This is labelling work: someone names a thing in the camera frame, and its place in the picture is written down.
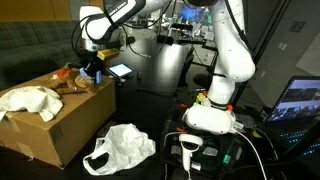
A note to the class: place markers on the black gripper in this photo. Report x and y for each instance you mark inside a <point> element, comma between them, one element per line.
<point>92,63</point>

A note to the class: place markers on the brown plush toy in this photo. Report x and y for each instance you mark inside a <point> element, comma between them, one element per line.
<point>73,82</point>

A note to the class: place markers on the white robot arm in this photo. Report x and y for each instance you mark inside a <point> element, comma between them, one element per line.
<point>234,62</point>

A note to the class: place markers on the large cardboard box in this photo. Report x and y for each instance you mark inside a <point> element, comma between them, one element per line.
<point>58,141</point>

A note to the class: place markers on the small tablet screen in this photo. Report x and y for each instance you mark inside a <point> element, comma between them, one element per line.
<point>120,70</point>

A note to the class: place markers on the plaid green sofa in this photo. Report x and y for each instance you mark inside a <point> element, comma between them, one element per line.
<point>33,48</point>

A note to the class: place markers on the white cloth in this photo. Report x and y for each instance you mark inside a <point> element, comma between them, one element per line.
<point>34,99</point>

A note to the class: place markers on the white plastic bag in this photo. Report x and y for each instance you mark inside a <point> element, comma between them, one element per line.
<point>126,146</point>

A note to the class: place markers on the white VR controller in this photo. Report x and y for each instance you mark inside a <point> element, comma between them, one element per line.
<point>190,143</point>

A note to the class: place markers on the open laptop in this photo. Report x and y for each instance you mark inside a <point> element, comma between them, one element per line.
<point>298,105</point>

